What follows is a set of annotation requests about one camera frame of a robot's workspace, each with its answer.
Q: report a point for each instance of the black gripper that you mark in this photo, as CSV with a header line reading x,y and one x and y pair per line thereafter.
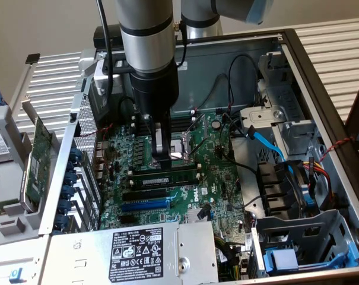
x,y
155,89

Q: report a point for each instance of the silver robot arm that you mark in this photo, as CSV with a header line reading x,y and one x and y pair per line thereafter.
x,y
146,29

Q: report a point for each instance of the white certification label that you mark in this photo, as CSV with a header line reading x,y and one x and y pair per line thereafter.
x,y
184,68

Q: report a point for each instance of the thin metal locking lever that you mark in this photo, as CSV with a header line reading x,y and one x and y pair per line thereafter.
x,y
202,145
146,126

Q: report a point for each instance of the metal socket cover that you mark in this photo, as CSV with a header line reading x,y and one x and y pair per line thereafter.
x,y
196,124

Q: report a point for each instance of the CPU socket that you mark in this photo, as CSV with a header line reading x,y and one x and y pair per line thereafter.
x,y
177,148

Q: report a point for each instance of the open metal PC case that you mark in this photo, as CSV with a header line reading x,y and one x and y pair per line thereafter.
x,y
212,59

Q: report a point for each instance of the round coin battery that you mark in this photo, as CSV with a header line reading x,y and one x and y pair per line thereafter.
x,y
217,124

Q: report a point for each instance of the black box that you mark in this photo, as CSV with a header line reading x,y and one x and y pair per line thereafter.
x,y
99,38

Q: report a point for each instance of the green Dell motherboard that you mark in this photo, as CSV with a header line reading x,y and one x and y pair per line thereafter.
x,y
214,166

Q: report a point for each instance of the blue expansion slot clip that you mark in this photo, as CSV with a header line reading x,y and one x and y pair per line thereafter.
x,y
68,193
76,155
61,222
70,179
65,207
72,167

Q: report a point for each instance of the long black expansion slot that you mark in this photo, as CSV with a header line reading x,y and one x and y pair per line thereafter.
x,y
143,196

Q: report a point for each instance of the blue expansion slot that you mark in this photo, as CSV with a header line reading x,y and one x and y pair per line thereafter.
x,y
143,206

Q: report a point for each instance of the metal drive cage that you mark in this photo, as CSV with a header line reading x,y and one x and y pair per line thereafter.
x,y
286,98

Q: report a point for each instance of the short black expansion slot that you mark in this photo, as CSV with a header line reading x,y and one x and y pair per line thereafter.
x,y
127,219

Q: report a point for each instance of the silver finned heatsink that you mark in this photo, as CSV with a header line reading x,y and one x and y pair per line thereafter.
x,y
192,218

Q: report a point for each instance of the green graphics card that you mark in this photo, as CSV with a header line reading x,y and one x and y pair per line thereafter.
x,y
38,160

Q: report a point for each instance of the black cooling fan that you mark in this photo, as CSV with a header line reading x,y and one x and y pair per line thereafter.
x,y
274,184

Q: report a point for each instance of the black warning label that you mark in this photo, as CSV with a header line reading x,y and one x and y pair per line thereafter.
x,y
136,255

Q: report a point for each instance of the grey drive tray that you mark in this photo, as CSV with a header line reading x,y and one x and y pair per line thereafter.
x,y
7,184

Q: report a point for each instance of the white service tag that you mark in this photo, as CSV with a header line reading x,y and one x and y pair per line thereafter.
x,y
248,240

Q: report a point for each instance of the silver power supply housing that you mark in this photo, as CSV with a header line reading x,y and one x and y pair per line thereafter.
x,y
87,258

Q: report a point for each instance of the blue plastic tab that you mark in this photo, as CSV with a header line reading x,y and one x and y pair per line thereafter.
x,y
312,205

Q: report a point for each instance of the dark framed panel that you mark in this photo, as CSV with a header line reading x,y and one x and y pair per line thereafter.
x,y
357,104

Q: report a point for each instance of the grey metal disk bay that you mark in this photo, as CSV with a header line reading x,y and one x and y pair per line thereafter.
x,y
315,225

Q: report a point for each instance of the lavender plastic block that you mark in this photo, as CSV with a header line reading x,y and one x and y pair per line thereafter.
x,y
284,259

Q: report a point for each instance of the blue plastic latch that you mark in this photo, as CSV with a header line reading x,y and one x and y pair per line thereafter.
x,y
16,274

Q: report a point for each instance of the blue plastic disk tray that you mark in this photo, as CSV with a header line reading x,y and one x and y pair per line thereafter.
x,y
339,261

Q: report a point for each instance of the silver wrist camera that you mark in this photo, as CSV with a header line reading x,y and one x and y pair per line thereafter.
x,y
103,78

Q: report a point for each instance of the black intrusion switch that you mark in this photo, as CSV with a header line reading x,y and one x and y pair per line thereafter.
x,y
73,117

